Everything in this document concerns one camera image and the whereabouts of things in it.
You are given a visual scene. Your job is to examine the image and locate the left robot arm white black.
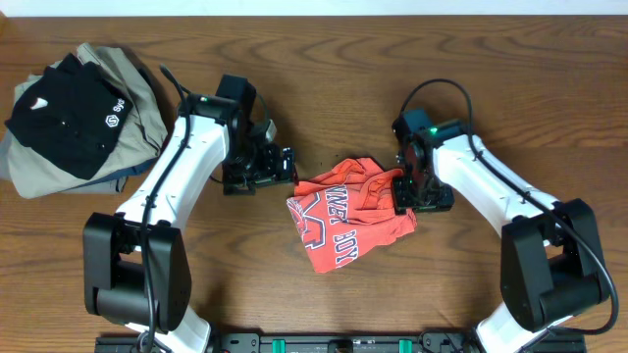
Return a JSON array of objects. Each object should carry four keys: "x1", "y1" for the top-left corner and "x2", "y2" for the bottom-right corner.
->
[{"x1": 82, "y1": 94, "x2": 296, "y2": 352}]

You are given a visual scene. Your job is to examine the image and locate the dark blue folded garment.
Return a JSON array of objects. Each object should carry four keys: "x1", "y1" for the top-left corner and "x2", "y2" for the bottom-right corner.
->
[{"x1": 81, "y1": 158, "x2": 157, "y2": 186}]

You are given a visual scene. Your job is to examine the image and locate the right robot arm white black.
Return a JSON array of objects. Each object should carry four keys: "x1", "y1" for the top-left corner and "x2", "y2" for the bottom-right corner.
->
[{"x1": 392, "y1": 116, "x2": 617, "y2": 352}]

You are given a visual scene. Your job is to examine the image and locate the grey folded garment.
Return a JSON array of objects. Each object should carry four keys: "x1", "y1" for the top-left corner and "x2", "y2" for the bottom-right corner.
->
[{"x1": 1, "y1": 43, "x2": 168, "y2": 199}]

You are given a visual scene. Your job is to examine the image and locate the black folded shirt white logo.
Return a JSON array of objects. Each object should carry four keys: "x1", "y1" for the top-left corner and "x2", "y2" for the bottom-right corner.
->
[{"x1": 5, "y1": 54, "x2": 133, "y2": 179}]

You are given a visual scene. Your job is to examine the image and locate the red t-shirt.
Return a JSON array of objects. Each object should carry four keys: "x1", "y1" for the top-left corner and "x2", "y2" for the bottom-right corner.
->
[{"x1": 287, "y1": 158, "x2": 417, "y2": 274}]

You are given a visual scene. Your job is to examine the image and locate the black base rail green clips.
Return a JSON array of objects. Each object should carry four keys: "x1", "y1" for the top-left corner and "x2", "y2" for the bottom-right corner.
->
[{"x1": 94, "y1": 331, "x2": 588, "y2": 353}]

